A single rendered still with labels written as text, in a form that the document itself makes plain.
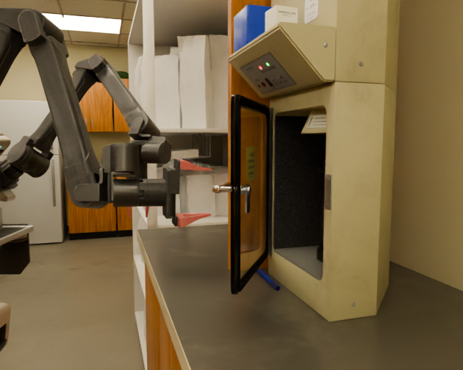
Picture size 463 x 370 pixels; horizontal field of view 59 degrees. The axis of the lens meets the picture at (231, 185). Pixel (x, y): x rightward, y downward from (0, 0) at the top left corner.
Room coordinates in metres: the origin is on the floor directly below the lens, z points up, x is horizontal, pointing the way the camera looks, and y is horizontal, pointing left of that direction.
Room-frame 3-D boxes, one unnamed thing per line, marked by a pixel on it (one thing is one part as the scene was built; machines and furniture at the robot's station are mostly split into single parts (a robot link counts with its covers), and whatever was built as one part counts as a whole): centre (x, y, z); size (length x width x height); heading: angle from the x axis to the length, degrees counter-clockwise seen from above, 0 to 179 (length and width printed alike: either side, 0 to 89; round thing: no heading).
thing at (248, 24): (1.00, -0.07, 1.56); 0.10 x 0.10 x 0.09; 17
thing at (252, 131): (0.93, -0.05, 1.19); 0.30 x 0.01 x 0.40; 163
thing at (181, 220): (0.87, 0.09, 1.16); 0.09 x 0.07 x 0.07; 107
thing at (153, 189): (0.85, 0.16, 1.19); 0.07 x 0.07 x 0.10; 17
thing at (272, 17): (0.89, -0.10, 1.54); 0.05 x 0.05 x 0.06; 22
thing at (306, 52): (0.92, -0.09, 1.46); 0.32 x 0.12 x 0.10; 17
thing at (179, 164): (0.87, 0.09, 1.23); 0.09 x 0.07 x 0.07; 107
